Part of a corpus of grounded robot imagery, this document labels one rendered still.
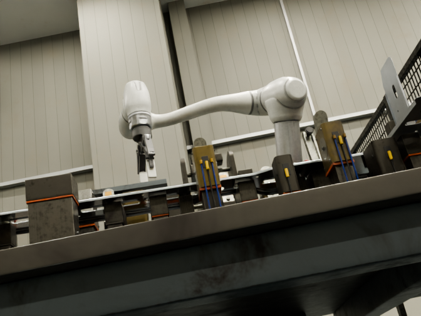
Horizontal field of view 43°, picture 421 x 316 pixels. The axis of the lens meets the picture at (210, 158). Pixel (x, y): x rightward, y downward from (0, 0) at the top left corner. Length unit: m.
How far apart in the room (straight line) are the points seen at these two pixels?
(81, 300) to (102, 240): 0.10
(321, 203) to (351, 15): 9.40
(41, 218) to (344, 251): 0.83
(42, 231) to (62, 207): 0.07
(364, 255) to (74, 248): 0.43
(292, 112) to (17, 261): 1.43
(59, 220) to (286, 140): 1.01
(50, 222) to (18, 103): 8.64
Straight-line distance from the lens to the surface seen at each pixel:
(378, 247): 0.84
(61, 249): 0.83
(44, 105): 9.78
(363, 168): 1.73
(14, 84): 10.24
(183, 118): 2.21
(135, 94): 2.07
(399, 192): 0.83
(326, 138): 1.43
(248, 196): 1.53
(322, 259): 0.82
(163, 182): 1.89
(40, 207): 1.42
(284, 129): 2.08
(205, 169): 1.38
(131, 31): 8.97
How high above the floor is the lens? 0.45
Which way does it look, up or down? 23 degrees up
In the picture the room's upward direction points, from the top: 11 degrees counter-clockwise
